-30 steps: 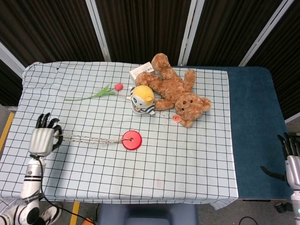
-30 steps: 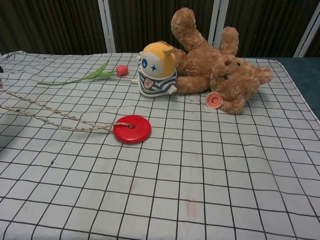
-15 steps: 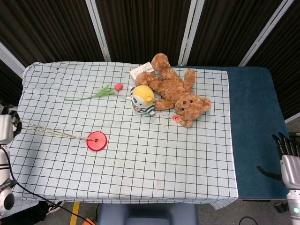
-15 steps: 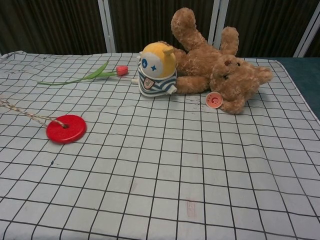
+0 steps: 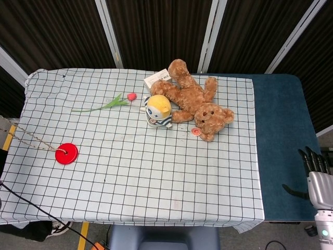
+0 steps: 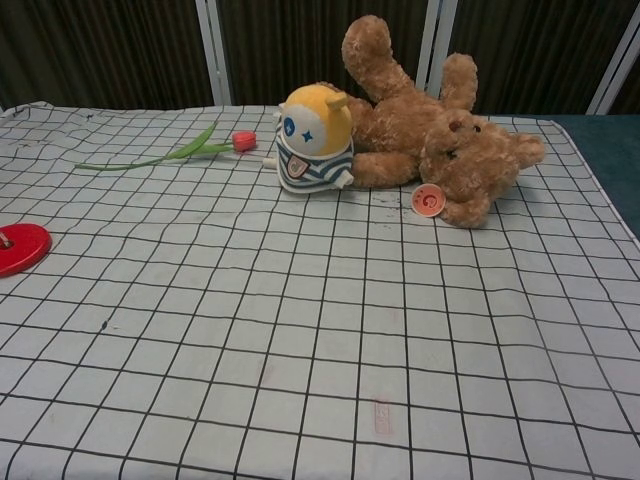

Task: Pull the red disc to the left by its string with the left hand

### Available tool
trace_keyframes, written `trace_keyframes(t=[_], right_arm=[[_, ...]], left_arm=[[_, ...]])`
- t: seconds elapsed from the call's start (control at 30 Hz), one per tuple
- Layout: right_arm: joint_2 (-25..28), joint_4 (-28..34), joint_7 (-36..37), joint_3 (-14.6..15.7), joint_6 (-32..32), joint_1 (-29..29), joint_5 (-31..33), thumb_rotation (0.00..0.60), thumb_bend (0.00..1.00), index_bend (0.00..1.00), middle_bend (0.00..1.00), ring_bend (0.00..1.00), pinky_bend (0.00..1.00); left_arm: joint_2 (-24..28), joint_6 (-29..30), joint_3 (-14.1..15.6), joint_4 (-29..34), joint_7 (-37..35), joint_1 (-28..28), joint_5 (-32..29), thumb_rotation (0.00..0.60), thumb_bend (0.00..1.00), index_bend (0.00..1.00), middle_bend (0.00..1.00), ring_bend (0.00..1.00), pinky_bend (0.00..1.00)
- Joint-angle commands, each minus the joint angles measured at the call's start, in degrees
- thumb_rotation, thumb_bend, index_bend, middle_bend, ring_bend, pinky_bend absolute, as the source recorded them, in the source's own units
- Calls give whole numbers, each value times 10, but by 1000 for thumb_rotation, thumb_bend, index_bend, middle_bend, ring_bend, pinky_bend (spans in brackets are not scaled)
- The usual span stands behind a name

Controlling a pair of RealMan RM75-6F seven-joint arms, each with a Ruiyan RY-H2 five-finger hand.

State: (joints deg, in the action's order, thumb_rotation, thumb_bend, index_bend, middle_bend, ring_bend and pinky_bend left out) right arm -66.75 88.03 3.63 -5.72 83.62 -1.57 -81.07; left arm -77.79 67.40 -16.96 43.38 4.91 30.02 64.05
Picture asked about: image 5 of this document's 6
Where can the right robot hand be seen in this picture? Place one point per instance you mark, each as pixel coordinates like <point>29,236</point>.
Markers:
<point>321,187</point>

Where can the red plastic ring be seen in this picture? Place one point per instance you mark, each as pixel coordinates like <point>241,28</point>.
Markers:
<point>72,159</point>

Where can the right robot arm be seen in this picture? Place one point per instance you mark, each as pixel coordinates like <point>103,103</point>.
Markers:
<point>325,229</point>

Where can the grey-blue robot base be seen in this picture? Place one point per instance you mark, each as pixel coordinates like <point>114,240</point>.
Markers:
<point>161,238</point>

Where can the round orange hang tag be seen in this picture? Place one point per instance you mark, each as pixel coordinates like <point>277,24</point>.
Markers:
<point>196,132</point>

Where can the brown teddy bear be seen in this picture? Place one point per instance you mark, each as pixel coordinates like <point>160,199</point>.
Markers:
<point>190,96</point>

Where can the yellow striped plush doll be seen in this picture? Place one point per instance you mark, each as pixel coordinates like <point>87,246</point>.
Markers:
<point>160,104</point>

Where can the white black-grid tablecloth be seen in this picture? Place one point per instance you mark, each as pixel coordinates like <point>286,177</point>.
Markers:
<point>130,169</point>

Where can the white paper tag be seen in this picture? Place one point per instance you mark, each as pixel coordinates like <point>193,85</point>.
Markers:
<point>156,79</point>

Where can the artificial red tulip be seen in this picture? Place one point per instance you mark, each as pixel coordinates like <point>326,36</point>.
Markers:
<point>132,96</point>

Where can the dark white-framed folding screen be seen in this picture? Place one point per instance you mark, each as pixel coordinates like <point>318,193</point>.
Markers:
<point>161,31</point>

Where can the black white sneaker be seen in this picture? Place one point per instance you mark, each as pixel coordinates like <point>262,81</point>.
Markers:
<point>61,227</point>

